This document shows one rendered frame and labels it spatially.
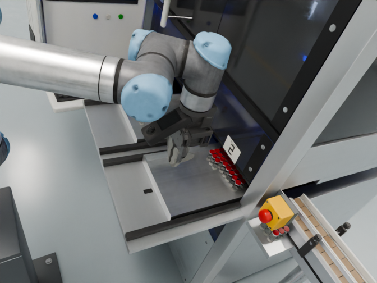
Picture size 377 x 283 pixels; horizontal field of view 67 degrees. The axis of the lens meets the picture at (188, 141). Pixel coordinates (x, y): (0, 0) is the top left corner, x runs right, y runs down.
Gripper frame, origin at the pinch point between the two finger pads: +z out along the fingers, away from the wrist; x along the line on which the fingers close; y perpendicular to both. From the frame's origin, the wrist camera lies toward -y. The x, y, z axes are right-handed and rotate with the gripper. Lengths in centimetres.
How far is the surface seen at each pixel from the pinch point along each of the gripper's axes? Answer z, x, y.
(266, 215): 8.3, -18.5, 24.6
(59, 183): 109, 86, -23
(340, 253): 17, -34, 48
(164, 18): -12, 65, 21
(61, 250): 110, 39, -28
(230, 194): 21.4, -2.1, 27.3
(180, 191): 21.3, 4.0, 9.8
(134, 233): 19.6, -7.2, -10.0
